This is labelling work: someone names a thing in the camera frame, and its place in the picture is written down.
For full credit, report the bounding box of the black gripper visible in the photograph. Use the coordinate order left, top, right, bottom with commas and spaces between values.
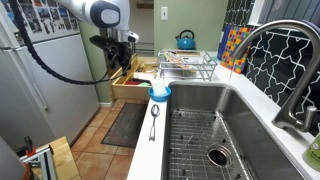
109, 40, 133, 73

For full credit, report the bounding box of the silver metal spoon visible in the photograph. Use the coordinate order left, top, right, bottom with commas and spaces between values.
148, 103, 161, 142

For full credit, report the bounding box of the blue bowl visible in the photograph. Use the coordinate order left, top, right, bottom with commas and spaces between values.
147, 85, 172, 103

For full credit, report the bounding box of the round sink drain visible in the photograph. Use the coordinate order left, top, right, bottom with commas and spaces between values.
206, 143, 233, 168

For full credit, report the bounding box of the stainless steel sink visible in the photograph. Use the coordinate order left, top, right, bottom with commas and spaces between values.
161, 81, 306, 180

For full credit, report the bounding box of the red cloth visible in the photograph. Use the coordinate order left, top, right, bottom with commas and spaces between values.
124, 79, 143, 86

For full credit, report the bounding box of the wooden drawer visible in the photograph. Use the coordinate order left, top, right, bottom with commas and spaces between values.
110, 54, 160, 102

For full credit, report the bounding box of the dark patterned rug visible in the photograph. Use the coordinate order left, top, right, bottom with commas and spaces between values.
100, 102, 148, 149

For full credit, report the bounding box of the wooden cutting board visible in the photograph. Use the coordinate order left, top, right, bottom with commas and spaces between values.
174, 49, 201, 57

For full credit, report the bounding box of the teal kettle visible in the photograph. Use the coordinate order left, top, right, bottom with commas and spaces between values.
175, 29, 197, 51

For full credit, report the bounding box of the fridge photo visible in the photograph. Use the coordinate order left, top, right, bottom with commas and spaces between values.
36, 7, 51, 20
62, 17, 73, 31
49, 7, 61, 21
28, 18, 43, 34

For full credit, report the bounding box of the white refrigerator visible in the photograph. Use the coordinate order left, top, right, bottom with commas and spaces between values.
0, 0, 101, 152

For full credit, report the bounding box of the blue board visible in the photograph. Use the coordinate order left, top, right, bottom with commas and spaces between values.
217, 23, 234, 61

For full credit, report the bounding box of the colourful mosaic tile board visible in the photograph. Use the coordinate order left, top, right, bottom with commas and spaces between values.
220, 26, 254, 75

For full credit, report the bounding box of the wooden table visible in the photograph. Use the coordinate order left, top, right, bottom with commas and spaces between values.
33, 135, 81, 180

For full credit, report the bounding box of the orange black clamp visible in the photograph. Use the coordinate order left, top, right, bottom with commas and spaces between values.
23, 135, 37, 158

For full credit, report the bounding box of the white framed window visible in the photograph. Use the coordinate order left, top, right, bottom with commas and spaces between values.
248, 0, 320, 28

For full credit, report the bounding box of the brushed steel faucet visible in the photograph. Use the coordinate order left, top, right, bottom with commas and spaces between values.
229, 19, 320, 133

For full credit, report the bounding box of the green soap bottle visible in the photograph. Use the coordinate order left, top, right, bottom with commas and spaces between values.
302, 124, 320, 173

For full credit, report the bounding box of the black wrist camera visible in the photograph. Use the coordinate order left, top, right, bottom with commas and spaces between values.
89, 34, 118, 53

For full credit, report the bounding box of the metal wire dish rack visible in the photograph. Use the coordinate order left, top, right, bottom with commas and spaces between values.
157, 49, 219, 82

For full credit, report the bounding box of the white light switch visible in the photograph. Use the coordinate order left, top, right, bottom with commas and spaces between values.
160, 6, 169, 21

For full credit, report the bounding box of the metal wire sink grid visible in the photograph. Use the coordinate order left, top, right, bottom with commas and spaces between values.
168, 108, 254, 180

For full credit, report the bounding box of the aluminium extrusion frame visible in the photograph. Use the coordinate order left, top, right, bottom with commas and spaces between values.
19, 144, 58, 180

